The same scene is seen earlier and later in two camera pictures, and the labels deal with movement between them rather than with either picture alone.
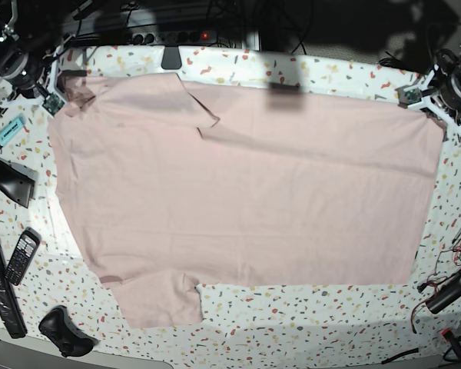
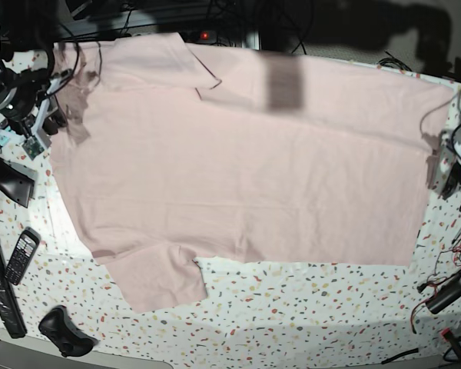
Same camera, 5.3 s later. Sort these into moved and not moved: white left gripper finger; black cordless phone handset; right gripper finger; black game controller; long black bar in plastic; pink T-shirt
Moved: pink T-shirt; right gripper finger; white left gripper finger
Not moved: long black bar in plastic; black cordless phone handset; black game controller
